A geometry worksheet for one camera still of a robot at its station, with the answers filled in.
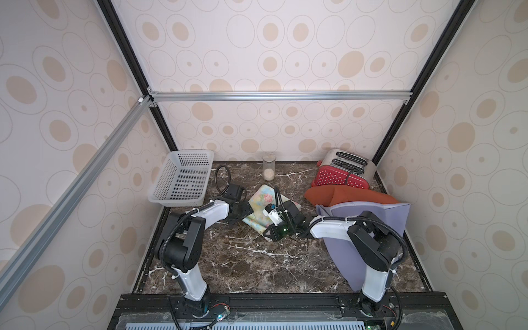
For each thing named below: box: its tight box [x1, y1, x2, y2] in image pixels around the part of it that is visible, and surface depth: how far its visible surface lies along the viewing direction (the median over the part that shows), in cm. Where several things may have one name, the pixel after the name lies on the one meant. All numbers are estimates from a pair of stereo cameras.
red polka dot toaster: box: [311, 148, 377, 190], surface depth 97 cm
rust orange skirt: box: [303, 185, 401, 207], surface depth 94 cm
